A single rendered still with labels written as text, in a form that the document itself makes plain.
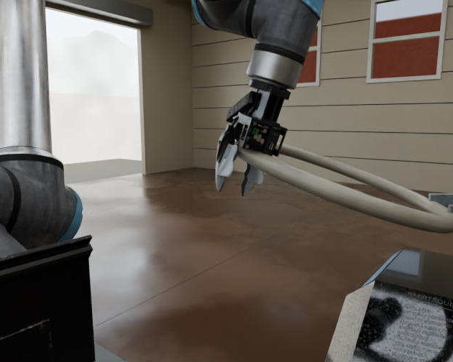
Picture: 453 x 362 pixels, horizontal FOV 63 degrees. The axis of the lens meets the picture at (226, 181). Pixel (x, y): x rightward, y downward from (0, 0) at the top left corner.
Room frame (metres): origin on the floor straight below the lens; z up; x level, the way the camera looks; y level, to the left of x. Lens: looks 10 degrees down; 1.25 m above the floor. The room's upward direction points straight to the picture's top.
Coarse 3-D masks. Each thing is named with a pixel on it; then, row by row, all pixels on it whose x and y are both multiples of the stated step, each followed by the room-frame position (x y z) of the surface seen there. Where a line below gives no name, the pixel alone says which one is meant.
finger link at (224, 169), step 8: (224, 152) 0.68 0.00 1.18; (232, 152) 0.67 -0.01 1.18; (224, 160) 0.68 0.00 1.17; (232, 160) 0.66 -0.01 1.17; (216, 168) 0.69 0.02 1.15; (224, 168) 0.67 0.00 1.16; (232, 168) 0.65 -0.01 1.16; (216, 176) 0.68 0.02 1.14; (224, 176) 0.66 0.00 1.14; (216, 184) 0.69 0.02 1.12
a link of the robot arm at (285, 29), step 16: (256, 0) 0.65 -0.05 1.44; (272, 0) 0.64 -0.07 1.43; (288, 0) 0.63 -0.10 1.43; (304, 0) 0.62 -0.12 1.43; (320, 0) 0.64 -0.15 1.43; (256, 16) 0.65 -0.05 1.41; (272, 16) 0.64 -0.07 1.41; (288, 16) 0.63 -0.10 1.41; (304, 16) 0.63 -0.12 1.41; (320, 16) 0.65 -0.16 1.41; (256, 32) 0.67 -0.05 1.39; (272, 32) 0.64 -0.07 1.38; (288, 32) 0.63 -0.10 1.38; (304, 32) 0.63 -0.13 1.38; (256, 48) 0.66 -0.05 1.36; (272, 48) 0.63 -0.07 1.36; (288, 48) 0.63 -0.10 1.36; (304, 48) 0.64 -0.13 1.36
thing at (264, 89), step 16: (256, 80) 0.65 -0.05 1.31; (256, 96) 0.68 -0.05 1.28; (272, 96) 0.68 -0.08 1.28; (288, 96) 0.64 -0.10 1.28; (256, 112) 0.66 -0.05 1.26; (272, 112) 0.64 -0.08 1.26; (240, 128) 0.68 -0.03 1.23; (256, 128) 0.65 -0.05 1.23; (272, 128) 0.64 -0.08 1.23; (240, 144) 0.63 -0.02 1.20; (256, 144) 0.64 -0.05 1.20; (272, 144) 0.64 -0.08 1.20
